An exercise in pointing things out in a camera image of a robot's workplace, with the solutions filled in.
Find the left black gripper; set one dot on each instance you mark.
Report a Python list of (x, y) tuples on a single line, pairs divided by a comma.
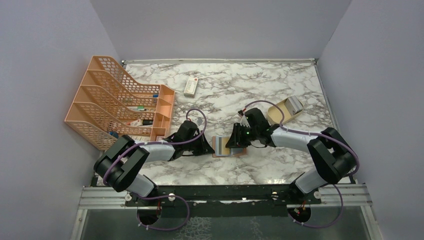
[(205, 148)]

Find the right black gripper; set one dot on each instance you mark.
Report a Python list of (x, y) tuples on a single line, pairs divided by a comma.
[(235, 140)]

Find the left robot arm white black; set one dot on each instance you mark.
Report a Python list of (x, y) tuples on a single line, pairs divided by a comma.
[(120, 165)]

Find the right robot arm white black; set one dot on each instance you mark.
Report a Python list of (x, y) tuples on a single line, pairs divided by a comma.
[(332, 157)]

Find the white red small box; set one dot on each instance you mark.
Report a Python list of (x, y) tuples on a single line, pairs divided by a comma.
[(191, 87)]

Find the orange plastic file rack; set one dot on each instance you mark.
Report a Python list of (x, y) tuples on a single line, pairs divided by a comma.
[(109, 103)]

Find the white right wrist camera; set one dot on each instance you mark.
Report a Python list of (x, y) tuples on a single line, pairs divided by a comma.
[(244, 120)]

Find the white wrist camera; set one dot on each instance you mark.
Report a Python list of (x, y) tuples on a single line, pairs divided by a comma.
[(244, 120), (199, 121)]

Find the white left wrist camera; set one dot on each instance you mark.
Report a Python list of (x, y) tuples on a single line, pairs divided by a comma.
[(199, 121)]

